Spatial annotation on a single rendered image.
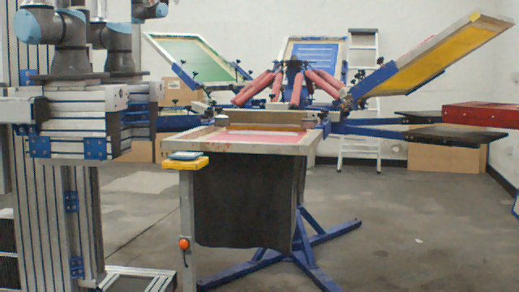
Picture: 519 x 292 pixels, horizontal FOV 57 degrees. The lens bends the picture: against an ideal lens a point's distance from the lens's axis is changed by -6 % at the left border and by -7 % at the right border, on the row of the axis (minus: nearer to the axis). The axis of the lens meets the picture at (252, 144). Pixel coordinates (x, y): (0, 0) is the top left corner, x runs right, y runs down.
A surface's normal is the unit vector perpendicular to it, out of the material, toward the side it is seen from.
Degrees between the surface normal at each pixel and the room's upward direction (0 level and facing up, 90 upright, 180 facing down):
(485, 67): 90
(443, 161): 75
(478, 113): 91
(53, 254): 90
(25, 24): 97
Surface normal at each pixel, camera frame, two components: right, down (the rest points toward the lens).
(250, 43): -0.24, 0.14
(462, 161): -0.23, -0.16
